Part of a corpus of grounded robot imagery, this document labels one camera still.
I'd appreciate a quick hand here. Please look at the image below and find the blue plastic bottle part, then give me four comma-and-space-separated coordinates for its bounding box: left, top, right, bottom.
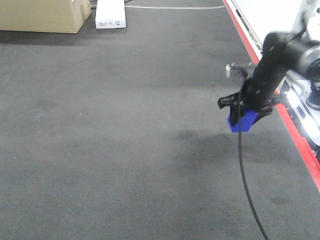
227, 109, 258, 133

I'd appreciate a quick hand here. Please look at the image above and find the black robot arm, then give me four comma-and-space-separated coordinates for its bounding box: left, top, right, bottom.
217, 32, 320, 127

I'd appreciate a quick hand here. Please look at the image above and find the white flat cardboard box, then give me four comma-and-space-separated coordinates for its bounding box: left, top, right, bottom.
95, 0, 127, 30

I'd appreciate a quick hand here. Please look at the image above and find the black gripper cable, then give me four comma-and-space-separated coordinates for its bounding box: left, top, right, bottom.
237, 92, 270, 240

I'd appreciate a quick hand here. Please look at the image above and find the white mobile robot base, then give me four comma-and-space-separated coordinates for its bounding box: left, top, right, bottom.
280, 71, 320, 159

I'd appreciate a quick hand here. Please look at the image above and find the brown cardboard box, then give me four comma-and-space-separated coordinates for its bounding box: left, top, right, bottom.
0, 0, 91, 34

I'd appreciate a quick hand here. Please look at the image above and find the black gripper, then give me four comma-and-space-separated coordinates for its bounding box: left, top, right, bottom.
217, 65, 283, 126

